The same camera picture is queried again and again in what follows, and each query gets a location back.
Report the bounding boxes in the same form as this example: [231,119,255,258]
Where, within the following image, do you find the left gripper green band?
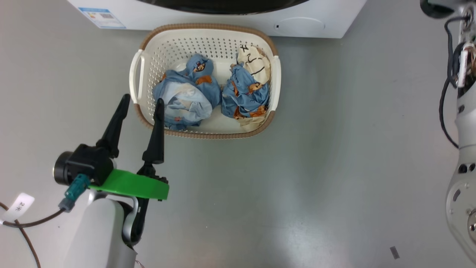
[89,94,170,245]

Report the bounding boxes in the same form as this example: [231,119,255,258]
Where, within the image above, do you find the blue garment pale lining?
[152,53,222,131]

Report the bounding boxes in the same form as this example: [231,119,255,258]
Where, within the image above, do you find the blue bear print cream garment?
[221,45,272,131]

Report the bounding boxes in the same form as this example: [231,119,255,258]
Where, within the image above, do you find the cream laundry basket brown rim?
[129,23,282,140]

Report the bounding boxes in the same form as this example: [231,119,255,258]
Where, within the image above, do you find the white front-load washing machine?
[67,0,368,39]

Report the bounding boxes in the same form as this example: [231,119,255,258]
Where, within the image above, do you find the energy label sticker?
[78,7,127,29]

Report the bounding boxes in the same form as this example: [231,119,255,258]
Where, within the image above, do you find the round filter cover panel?
[277,17,326,37]

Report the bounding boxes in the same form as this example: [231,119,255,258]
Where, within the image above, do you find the teal left camera connector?
[58,174,90,213]

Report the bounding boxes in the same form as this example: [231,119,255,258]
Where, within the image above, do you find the dark left camera cable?
[0,208,67,228]

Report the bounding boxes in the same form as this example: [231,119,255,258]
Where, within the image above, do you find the white cable label tag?
[0,193,35,224]

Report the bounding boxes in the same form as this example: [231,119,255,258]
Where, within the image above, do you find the thin brown cable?
[0,202,41,268]

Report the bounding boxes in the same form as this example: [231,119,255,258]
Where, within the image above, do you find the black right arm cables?
[439,15,470,149]

